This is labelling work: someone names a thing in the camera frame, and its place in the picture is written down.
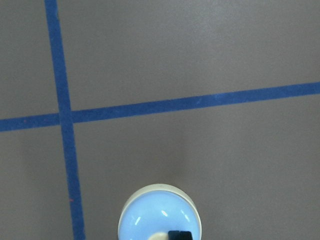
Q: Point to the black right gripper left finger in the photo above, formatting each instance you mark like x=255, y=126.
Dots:
x=174, y=235

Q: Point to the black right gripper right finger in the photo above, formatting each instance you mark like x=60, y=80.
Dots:
x=186, y=235

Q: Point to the blue call bell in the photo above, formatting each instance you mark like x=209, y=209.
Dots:
x=154, y=210

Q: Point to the brown paper table mat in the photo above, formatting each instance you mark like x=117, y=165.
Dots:
x=219, y=98

